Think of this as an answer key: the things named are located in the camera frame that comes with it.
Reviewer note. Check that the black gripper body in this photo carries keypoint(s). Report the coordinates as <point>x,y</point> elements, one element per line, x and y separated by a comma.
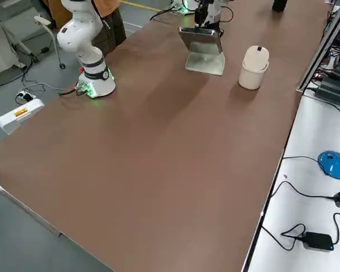
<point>220,29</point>
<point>203,7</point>

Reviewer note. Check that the person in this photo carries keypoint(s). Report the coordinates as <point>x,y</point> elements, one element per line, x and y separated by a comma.
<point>113,25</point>

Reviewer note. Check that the aluminium frame post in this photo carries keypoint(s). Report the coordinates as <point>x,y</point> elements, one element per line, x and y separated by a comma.
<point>320,48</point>

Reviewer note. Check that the shiny metal tray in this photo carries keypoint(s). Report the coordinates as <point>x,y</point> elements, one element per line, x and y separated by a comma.
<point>201,37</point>

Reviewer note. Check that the white power strip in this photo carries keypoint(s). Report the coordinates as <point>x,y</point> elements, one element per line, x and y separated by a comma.
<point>25,96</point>

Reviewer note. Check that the white control box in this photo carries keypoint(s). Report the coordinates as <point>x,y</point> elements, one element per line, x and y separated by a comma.
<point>20,114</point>

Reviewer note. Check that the white cabinet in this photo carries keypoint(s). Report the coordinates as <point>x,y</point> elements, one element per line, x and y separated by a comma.
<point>0,34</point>

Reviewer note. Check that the blue round device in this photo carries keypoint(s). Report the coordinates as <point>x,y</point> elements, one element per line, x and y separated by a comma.
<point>334,164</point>

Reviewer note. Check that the beige plastic dustpan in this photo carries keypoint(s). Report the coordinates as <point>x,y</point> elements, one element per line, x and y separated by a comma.
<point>205,63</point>

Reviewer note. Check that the beige bin with lid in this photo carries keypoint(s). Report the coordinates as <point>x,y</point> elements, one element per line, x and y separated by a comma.
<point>253,68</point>

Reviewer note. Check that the black cylindrical vase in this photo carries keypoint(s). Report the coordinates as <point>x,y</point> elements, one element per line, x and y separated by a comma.
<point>279,5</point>

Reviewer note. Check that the white metal chair frame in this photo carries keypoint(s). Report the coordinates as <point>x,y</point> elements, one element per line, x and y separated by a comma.
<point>49,31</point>

